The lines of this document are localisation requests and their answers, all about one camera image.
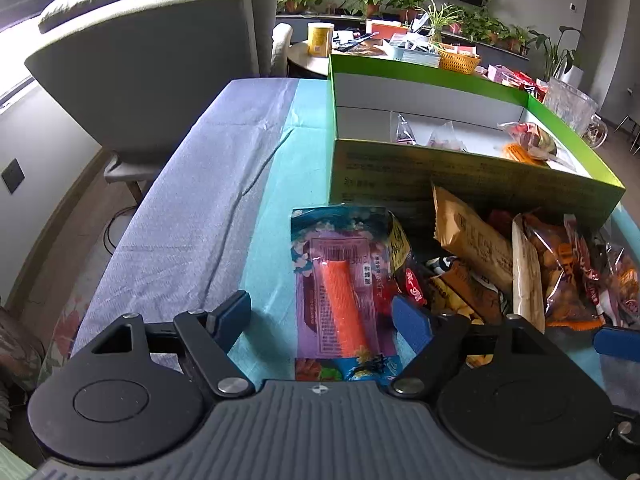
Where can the long beige snack stick packet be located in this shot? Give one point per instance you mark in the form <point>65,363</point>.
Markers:
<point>528,297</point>

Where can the green cardboard box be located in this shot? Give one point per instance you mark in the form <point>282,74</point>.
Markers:
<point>401,128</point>

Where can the round white coffee table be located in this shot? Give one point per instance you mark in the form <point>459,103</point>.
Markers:
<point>303,65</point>

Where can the orange yellow biscuit packet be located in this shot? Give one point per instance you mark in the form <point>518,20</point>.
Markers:
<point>461,231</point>

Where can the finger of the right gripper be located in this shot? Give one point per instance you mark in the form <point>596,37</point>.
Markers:
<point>618,343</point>

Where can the orange clear nut bag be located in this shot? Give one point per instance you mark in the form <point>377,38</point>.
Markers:
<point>568,282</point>

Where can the blue patterned table cloth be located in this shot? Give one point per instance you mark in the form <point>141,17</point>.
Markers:
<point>217,220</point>

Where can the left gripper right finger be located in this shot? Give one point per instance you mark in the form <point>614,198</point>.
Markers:
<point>437,341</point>

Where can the blue purple crab stick packet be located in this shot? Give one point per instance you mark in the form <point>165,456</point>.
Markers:
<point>344,292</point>

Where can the clear glass mug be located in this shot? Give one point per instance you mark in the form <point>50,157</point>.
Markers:
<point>577,110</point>

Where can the woven yellow basket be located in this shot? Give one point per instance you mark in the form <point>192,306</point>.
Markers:
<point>461,63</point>

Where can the grey armchair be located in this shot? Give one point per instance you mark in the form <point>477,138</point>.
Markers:
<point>137,74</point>

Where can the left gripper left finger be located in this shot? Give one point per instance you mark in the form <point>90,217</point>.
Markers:
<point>206,339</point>

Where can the clear bag brown snacks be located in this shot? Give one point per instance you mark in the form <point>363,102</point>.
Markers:
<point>529,141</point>

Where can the spider plant in vase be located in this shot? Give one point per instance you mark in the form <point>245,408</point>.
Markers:
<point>438,17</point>

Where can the peanut snack bag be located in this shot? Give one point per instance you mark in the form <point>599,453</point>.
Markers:
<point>453,287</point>

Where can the yellow canister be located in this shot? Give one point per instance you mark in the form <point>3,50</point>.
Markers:
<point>320,39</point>

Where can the blue tissue tray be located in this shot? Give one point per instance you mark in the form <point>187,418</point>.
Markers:
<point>401,48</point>

